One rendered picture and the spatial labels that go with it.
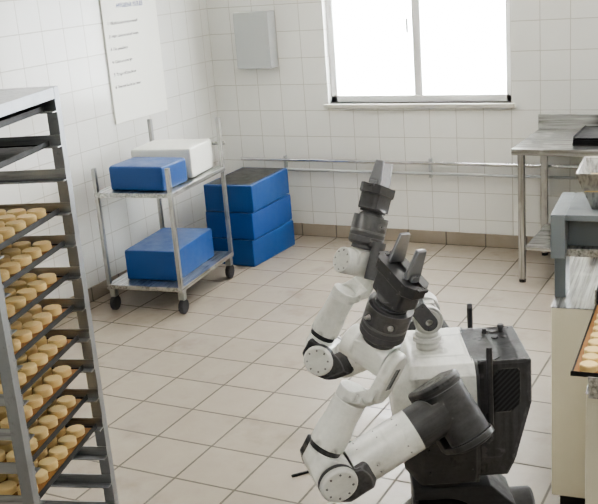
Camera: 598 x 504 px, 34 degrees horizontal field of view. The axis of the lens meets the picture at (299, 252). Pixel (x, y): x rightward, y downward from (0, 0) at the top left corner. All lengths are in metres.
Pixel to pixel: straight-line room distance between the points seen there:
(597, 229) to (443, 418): 1.70
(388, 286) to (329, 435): 0.33
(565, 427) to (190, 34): 4.82
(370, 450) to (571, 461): 1.93
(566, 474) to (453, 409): 1.90
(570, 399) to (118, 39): 4.29
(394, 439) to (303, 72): 5.70
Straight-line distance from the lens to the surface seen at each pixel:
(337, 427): 1.88
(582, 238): 3.55
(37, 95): 2.50
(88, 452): 2.90
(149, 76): 7.13
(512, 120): 6.93
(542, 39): 6.80
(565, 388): 3.67
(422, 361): 2.11
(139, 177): 6.10
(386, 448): 1.95
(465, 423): 1.97
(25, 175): 2.67
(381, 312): 1.77
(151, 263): 6.32
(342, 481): 1.91
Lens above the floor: 2.07
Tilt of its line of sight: 16 degrees down
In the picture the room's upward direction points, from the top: 5 degrees counter-clockwise
